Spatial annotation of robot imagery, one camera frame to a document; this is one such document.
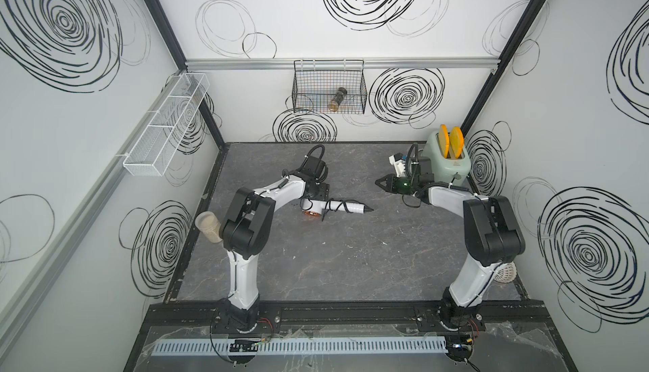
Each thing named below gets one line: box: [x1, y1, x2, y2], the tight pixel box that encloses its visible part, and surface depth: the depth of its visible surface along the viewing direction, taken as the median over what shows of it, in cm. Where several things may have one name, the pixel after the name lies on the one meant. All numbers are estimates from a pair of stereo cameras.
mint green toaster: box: [422, 130, 472, 186], surface depth 95 cm
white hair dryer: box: [302, 198, 375, 222], surface depth 92 cm
